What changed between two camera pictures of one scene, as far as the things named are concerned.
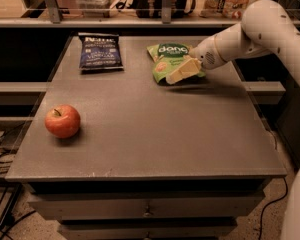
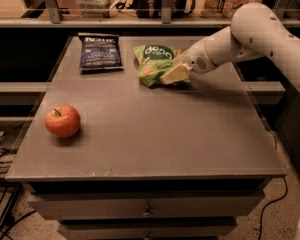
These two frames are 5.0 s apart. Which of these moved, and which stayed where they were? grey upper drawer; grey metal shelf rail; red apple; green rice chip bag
Moved: green rice chip bag
Stayed: grey upper drawer; grey metal shelf rail; red apple
